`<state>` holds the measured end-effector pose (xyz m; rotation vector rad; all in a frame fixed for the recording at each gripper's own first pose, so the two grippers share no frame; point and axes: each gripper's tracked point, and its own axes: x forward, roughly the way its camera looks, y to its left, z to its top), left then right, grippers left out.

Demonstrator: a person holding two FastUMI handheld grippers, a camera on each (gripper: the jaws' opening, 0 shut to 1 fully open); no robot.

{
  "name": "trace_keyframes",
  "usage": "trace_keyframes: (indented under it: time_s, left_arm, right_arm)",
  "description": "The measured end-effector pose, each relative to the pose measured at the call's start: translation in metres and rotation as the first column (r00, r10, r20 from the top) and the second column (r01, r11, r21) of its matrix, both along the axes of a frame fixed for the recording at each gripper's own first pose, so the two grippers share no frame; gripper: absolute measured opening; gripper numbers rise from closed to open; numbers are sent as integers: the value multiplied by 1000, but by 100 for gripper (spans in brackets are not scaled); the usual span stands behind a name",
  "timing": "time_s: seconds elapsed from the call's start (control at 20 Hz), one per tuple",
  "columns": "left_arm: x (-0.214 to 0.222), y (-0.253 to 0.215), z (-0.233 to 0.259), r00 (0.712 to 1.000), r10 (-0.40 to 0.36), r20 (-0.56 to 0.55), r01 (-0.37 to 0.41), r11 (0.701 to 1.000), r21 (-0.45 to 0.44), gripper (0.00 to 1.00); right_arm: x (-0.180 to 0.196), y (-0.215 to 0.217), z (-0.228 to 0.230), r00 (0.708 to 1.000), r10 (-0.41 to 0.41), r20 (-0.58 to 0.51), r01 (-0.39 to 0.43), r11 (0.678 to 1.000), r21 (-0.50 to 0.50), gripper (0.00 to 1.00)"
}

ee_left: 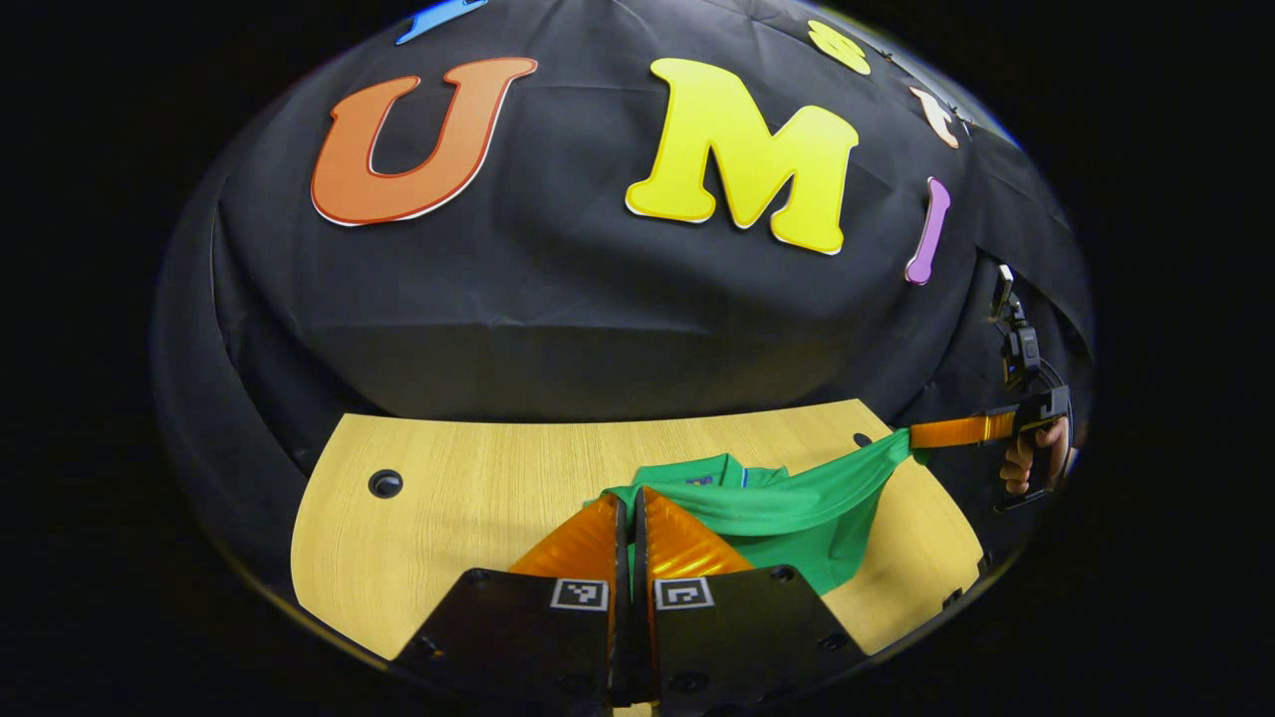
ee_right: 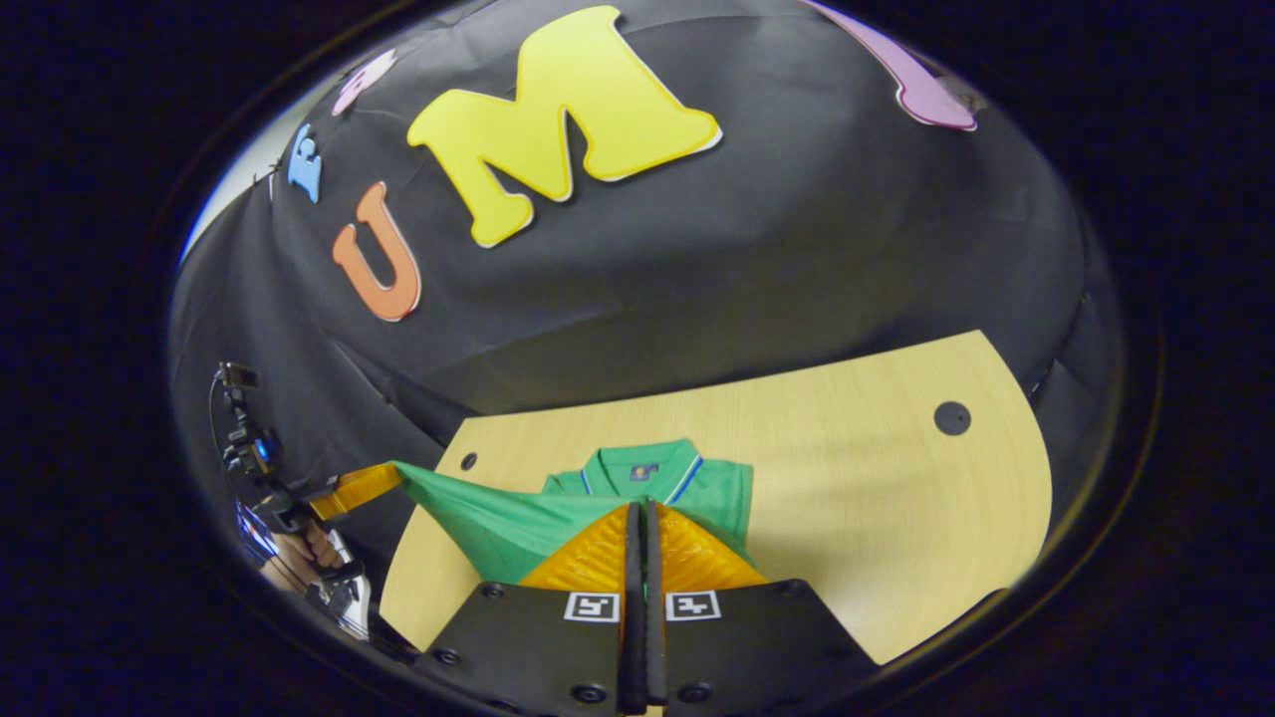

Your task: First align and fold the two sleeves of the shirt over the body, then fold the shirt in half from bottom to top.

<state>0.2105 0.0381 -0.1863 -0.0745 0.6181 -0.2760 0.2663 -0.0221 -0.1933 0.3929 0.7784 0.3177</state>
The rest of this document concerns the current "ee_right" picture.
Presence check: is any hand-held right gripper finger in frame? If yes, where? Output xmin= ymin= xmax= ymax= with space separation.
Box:
xmin=411 ymin=501 xmax=647 ymax=717
xmin=645 ymin=500 xmax=880 ymax=717

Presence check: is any green T-shirt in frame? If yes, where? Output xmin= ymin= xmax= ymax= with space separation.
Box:
xmin=393 ymin=438 xmax=756 ymax=589

